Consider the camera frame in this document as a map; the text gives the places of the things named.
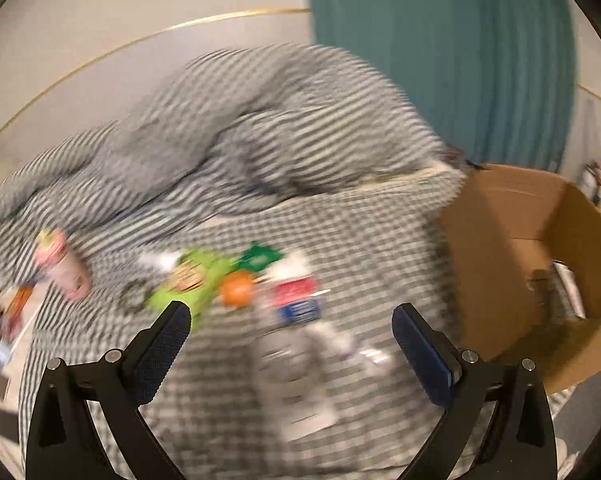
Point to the grey checked bed sheet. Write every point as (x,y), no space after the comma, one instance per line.
(339,401)

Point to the white tape roll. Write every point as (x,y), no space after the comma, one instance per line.
(297,409)

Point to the pink sippy cup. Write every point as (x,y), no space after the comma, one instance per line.
(62,266)

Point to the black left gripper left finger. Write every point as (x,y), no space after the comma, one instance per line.
(63,442)

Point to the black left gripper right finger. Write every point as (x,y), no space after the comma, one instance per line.
(519,442)

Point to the clear floss pick jar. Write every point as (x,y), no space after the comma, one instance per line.
(295,309)

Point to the small green packet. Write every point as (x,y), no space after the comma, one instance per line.
(257,257)

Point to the orange tangerine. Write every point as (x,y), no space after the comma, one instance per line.
(237,289)

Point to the green snack bag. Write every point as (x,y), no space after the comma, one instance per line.
(194,280)

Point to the white plastic bottle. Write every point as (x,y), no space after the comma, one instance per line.
(162,262)

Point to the brown cardboard box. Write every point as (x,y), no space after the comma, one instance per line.
(504,229)

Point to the red snack packet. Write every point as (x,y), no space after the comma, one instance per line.
(12,316)

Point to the grey checked duvet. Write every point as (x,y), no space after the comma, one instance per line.
(233,131)

